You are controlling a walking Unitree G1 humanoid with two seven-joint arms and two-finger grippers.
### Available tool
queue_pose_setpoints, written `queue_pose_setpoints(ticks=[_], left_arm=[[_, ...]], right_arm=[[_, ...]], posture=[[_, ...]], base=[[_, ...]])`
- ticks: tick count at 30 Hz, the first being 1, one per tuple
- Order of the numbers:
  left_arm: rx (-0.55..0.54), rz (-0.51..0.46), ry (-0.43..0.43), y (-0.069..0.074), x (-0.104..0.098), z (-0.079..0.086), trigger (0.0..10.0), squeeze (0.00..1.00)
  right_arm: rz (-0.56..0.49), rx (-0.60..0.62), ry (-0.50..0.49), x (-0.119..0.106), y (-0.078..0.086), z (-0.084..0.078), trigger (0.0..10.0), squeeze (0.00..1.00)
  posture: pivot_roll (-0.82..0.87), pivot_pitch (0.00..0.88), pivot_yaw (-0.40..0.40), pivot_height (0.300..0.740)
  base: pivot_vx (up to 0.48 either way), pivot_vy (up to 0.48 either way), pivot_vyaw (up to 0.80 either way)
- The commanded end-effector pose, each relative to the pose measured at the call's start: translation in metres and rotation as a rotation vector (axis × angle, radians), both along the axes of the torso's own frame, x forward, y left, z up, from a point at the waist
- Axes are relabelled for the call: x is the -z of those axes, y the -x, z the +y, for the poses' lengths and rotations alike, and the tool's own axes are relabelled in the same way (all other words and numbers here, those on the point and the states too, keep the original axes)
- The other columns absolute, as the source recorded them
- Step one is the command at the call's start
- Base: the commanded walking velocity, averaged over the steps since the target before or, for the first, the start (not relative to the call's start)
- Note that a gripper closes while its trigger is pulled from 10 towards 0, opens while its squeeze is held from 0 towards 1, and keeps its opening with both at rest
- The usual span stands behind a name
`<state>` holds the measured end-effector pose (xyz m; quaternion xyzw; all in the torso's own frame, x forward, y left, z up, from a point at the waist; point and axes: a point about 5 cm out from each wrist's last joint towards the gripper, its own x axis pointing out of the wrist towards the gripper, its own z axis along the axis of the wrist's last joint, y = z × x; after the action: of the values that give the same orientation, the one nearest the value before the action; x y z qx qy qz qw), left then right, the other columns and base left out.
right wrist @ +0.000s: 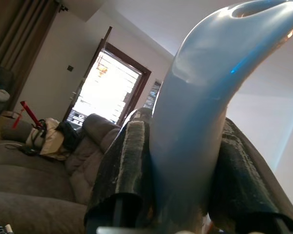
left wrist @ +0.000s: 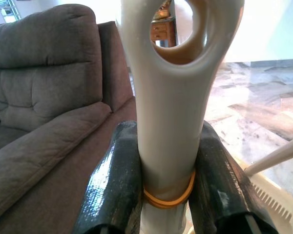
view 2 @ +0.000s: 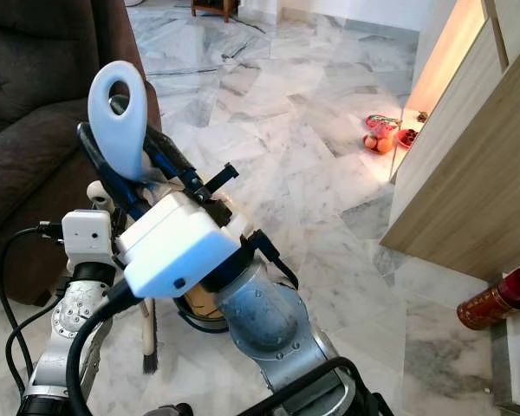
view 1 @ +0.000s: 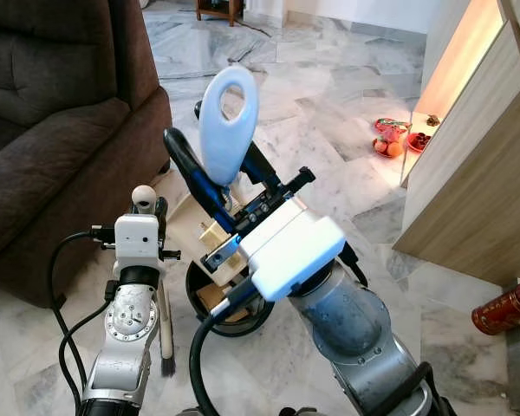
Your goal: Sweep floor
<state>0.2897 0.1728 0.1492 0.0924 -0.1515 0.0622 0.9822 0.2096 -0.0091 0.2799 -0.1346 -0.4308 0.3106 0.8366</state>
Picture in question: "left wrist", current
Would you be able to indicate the wooden drawer cabinet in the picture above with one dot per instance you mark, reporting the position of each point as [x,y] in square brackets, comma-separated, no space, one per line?
[161,30]

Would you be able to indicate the orange rubber band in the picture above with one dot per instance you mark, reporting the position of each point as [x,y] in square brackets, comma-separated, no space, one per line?
[166,202]

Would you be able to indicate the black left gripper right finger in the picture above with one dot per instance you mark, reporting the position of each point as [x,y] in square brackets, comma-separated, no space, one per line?
[219,190]

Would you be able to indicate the wooden broom with white grip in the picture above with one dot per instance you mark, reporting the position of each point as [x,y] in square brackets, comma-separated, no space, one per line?
[171,109]

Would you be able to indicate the window with grille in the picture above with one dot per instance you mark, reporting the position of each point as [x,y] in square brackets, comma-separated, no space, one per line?
[8,8]

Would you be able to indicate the grey brown fabric sofa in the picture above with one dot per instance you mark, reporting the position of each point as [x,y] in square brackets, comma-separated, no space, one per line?
[44,97]

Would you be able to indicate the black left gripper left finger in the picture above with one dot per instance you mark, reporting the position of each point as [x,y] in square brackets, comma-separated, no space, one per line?
[112,180]

